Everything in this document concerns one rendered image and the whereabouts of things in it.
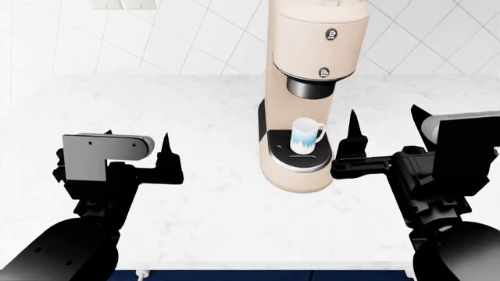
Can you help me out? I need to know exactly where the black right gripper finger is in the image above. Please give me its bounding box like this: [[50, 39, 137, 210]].
[[337, 108, 369, 162], [410, 103, 435, 148]]

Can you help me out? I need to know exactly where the beige coffee machine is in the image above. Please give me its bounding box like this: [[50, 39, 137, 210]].
[[257, 0, 371, 194]]

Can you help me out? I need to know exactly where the white mug with blue pattern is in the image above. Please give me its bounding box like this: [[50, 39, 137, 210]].
[[289, 117, 327, 155]]

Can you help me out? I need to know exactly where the dark blue cabinet front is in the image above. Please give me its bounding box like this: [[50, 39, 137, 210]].
[[108, 269, 412, 281]]

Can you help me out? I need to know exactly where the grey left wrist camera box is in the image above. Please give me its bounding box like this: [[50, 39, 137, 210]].
[[62, 133, 155, 183]]

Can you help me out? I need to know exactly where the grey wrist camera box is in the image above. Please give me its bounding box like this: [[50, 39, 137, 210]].
[[420, 110, 500, 178], [62, 133, 155, 183]]

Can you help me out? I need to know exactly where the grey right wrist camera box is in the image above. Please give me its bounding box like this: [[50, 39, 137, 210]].
[[420, 110, 500, 178]]

